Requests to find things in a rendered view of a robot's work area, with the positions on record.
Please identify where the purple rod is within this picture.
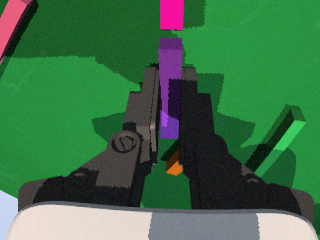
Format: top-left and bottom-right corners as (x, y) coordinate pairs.
(159, 38), (182, 139)

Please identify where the pink rod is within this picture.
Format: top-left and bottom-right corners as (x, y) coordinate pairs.
(0, 0), (34, 65)

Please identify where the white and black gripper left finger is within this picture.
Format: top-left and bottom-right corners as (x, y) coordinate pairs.
(18, 66), (161, 212)

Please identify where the magenta rod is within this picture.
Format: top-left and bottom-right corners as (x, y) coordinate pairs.
(160, 0), (184, 30)

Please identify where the orange rod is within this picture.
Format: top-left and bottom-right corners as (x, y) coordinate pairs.
(166, 150), (182, 175)

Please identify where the green rod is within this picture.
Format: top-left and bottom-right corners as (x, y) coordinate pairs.
(248, 109), (306, 178)

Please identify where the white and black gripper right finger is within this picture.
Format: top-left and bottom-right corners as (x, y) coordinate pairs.
(178, 67), (314, 225)

